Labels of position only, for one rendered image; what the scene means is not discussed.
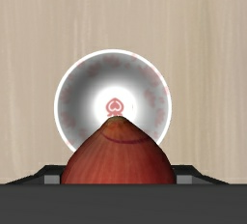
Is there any white bowl with red pattern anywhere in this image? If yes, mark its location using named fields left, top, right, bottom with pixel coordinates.
left=53, top=48, right=173, bottom=154

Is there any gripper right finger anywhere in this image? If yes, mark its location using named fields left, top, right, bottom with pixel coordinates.
left=171, top=164, right=230, bottom=185

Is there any red onion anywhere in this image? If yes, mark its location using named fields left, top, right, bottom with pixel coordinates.
left=60, top=116, right=178, bottom=185

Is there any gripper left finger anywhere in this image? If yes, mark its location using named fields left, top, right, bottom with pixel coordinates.
left=5, top=164, right=67, bottom=185

